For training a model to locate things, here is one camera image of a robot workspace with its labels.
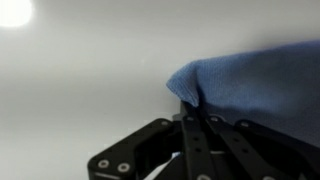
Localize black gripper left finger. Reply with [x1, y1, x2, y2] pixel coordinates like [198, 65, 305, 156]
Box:
[87, 99, 218, 180]

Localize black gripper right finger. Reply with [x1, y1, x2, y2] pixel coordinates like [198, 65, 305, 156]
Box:
[201, 114, 320, 180]

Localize black framed whiteboard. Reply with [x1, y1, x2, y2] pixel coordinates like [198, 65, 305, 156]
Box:
[0, 0, 320, 180]

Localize blue microfibre cloth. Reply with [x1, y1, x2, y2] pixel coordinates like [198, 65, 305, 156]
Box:
[165, 39, 320, 148]

